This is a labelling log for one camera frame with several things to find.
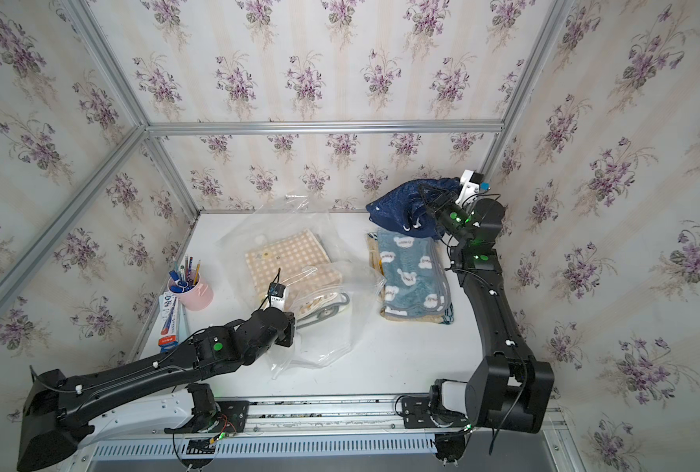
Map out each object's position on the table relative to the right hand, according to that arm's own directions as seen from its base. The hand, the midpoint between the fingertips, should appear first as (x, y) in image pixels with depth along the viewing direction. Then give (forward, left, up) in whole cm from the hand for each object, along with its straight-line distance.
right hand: (422, 187), depth 69 cm
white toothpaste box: (-16, +73, -36) cm, 83 cm away
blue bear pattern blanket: (-5, -3, -36) cm, 36 cm away
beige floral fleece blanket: (+14, +10, -38) cm, 42 cm away
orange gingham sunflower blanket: (-6, +30, -35) cm, 47 cm away
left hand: (-22, +31, -27) cm, 47 cm away
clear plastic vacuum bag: (-22, +26, -41) cm, 54 cm away
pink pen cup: (-12, +66, -36) cm, 76 cm away
